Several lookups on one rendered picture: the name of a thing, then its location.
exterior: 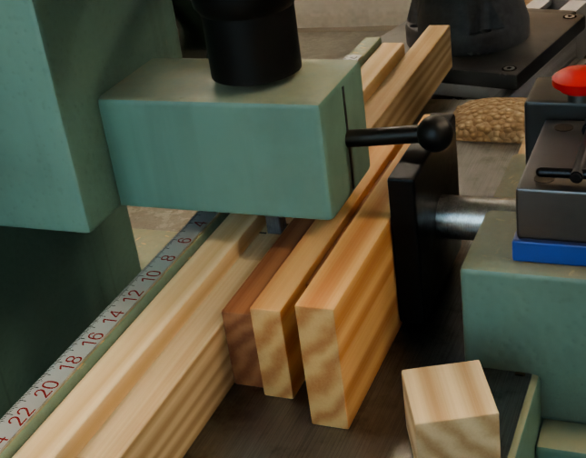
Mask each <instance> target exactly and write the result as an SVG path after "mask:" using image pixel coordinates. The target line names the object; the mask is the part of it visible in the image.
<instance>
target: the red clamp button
mask: <svg viewBox="0 0 586 458"><path fill-rule="evenodd" d="M552 86H553V87H554V88H555V89H557V90H559V91H561V92H562V93H563V94H565V95H571V96H586V65H572V66H567V67H564V68H562V69H561V70H560V71H558V72H557V73H555V74H554V75H553V76H552Z"/></svg>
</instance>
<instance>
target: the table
mask: <svg viewBox="0 0 586 458"><path fill-rule="evenodd" d="M469 101H471V100H449V99H430V100H429V101H428V103H427V104H426V106H425V107H424V108H423V109H422V111H421V112H420V114H419V115H418V117H417V118H416V120H415V121H414V123H413V124H412V125H414V124H418V123H419V122H420V121H421V119H422V117H423V116H424V115H430V114H432V113H444V114H453V112H454V111H455V109H456V107H457V106H458V105H463V104H464V103H466V102H469ZM456 144H457V162H458V178H459V195H468V196H484V197H494V195H495V193H496V191H497V189H498V187H499V184H500V182H501V180H502V178H503V175H504V173H505V171H506V169H507V167H508V165H509V162H510V161H511V159H512V156H513V155H515V154H517V153H519V150H520V148H521V144H516V143H493V142H469V141H456ZM472 242H473V241H469V240H462V247H461V249H460V251H459V253H458V254H457V256H456V258H455V260H454V263H453V265H452V268H451V270H450V272H449V273H448V275H447V277H446V279H445V282H444V284H443V286H442V289H441V291H440V292H439V294H438V296H437V298H436V301H435V303H434V305H433V307H432V309H431V311H430V313H429V315H428V318H427V320H426V322H425V323H424V324H414V323H406V322H403V323H402V326H401V328H400V330H399V332H398V333H397V334H396V336H395V338H394V340H393V342H392V345H391V347H390V349H389V351H388V353H387V354H386V356H385V358H384V360H383V362H382V365H381V367H380V369H379V371H378V373H377V374H376V376H375V378H374V380H373V382H372V385H371V387H370V389H369V391H368V392H367V394H366V395H365V397H364V399H363V402H362V404H361V406H360V408H359V410H358V412H357V414H356V415H355V417H354V419H353V422H352V424H351V426H350V428H349V429H342V428H335V427H330V426H324V425H318V424H313V423H312V418H311V412H310V405H309V399H308V393H307V387H306V381H305V380H304V382H303V384H302V386H301V388H300V389H299V391H298V393H297V394H296V395H295V397H294V398H293V399H288V398H282V397H275V396H269V395H265V394H264V390H263V388H262V387H256V386H250V385H243V384H237V383H234V384H233V386H232V387H231V389H230V390H229V392H228V393H227V395H226V396H225V397H224V398H223V400H222V401H221V403H220V404H219V406H218V407H217V409H216V410H215V411H214V413H213V415H212V416H211V418H210V419H209V421H208V422H207V424H206V425H205V426H204V428H203V429H202V431H201V432H200V433H199V435H198V436H197V437H196V439H195V440H194V442H193V444H192V445H191V447H190V448H189V450H188V451H187V452H186V454H185V455H184V457H183V458H413V453H412V447H411V443H410V439H409V434H408V431H407V427H406V419H405V409H404V399H403V388H402V370H407V369H413V368H421V367H427V366H435V365H441V364H447V363H460V362H465V356H464V340H463V323H462V292H461V276H460V270H461V268H462V264H463V262H464V260H465V258H466V256H467V253H468V252H469V250H470V248H471V246H472ZM482 369H483V372H484V374H485V377H486V380H487V382H488V385H489V387H490V389H491V392H492V397H493V399H494V402H495V404H496V406H497V409H498V412H499V419H500V443H501V458H586V424H582V423H570V422H564V421H557V420H551V419H544V418H541V379H540V377H539V376H538V375H535V374H532V373H525V376H519V375H515V373H516V372H514V371H505V370H498V369H491V368H482Z"/></svg>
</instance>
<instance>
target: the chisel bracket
mask: <svg viewBox="0 0 586 458"><path fill-rule="evenodd" d="M98 106H99V110H100V114H101V118H102V122H103V126H104V133H105V137H106V142H107V145H108V149H109V154H110V157H111V161H112V166H113V169H114V177H115V181H116V185H117V189H118V193H119V197H120V201H121V205H129V206H142V207H154V208H167V209H180V210H193V211H205V212H217V213H230V214H255V215H264V216H266V215H267V217H268V218H277V216H279V218H283V217H292V218H305V219H318V220H331V219H333V218H334V217H335V216H336V215H337V214H338V212H339V211H340V210H341V208H342V207H343V205H344V204H345V202H346V201H347V199H348V198H349V197H350V195H351V194H352V192H353V191H354V189H355V188H356V186H357V185H358V184H359V183H360V182H361V180H362V179H363V177H364V176H365V174H366V173H367V171H368V170H369V168H370V156H369V147H368V146H363V147H347V146H346V144H345V135H346V132H347V131H348V130H352V129H363V128H366V120H365V110H364V101H363V83H362V74H361V66H360V63H359V61H356V60H327V59H302V67H301V68H300V70H299V71H297V72H296V73H295V74H293V75H291V76H288V77H286V78H284V79H282V80H279V81H276V82H272V83H269V84H264V85H251V86H230V85H221V84H218V83H216V82H215V81H214V80H213V79H212V76H211V70H210V65H209V59H208V58H152V59H151V60H149V61H148V62H147V63H145V64H144V65H142V66H141V67H139V68H138V69H137V70H135V71H134V72H132V73H131V74H130V75H128V76H127V77H126V78H125V79H123V80H122V81H120V82H119V83H118V84H116V85H114V86H113V87H112V88H110V89H109V90H108V91H106V92H105V93H103V94H102V95H100V97H99V99H98Z"/></svg>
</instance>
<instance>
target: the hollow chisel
mask: <svg viewBox="0 0 586 458"><path fill-rule="evenodd" d="M265 219H266V225H267V231H268V234H281V233H282V232H283V230H284V229H285V228H286V221H285V217H283V218H279V216H277V218H268V217H267V215H266V216H265Z"/></svg>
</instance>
